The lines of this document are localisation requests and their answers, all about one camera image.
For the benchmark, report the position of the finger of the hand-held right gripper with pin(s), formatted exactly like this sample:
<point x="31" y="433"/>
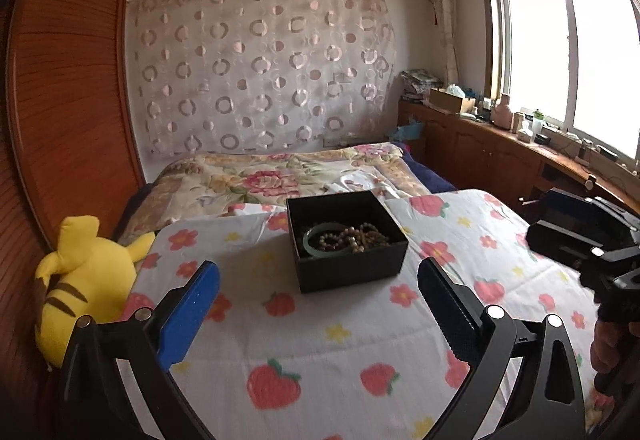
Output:
<point x="555" y="240"/>
<point x="560" y="206"/>

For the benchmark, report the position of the floral quilt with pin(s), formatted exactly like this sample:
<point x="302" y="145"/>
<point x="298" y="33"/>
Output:
<point x="260" y="180"/>

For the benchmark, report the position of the pile of magazines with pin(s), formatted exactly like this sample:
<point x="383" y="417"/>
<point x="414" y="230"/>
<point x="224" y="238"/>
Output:
<point x="420" y="82"/>

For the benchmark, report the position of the dark blue blanket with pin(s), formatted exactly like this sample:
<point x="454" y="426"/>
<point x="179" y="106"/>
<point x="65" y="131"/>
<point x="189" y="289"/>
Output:
<point x="435" y="177"/>

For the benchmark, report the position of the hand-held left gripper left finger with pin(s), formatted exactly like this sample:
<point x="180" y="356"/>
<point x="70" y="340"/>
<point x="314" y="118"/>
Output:
<point x="190" y="315"/>

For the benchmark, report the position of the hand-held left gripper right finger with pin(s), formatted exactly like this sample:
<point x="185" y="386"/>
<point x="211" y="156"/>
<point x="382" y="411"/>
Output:
<point x="450" y="315"/>

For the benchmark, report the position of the pink jar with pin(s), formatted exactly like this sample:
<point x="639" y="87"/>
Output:
<point x="503" y="114"/>

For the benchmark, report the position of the brown wooden cabinet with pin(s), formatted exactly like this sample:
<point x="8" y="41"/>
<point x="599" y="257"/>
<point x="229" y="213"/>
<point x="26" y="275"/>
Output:
<point x="480" y="149"/>

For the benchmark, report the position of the wooden frame window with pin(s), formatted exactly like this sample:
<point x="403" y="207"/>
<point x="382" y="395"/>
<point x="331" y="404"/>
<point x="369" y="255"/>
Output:
<point x="565" y="44"/>

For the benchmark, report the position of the pale green jade bangle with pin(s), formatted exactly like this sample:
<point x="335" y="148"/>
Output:
<point x="311" y="247"/>

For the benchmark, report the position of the pale window curtain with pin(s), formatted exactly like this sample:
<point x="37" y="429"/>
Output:
<point x="445" y="9"/>

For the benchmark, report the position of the cardboard box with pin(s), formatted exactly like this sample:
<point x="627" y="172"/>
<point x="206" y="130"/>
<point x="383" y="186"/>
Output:
<point x="450" y="100"/>

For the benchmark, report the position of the blue plastic bag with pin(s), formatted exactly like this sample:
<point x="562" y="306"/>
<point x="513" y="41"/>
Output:
<point x="407" y="130"/>

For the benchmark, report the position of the black jewelry box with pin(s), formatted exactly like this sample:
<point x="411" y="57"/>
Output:
<point x="350" y="265"/>

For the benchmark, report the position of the strawberry flower print sheet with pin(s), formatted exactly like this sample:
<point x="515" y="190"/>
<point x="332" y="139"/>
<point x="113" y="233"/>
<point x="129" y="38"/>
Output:
<point x="320" y="335"/>

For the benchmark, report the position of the sheer circle pattern curtain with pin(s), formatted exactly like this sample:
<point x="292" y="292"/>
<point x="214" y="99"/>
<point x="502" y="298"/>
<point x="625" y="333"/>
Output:
<point x="260" y="64"/>

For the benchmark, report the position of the brown wooden wardrobe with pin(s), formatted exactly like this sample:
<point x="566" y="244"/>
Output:
<point x="65" y="94"/>

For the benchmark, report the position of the green cap bottle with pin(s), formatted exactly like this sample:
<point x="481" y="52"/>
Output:
<point x="538" y="125"/>

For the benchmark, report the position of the person's right hand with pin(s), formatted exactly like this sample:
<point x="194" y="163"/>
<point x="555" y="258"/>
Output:
<point x="610" y="352"/>

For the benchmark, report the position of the yellow striped plush toy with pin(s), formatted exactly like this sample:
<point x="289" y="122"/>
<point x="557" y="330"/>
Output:
<point x="85" y="280"/>

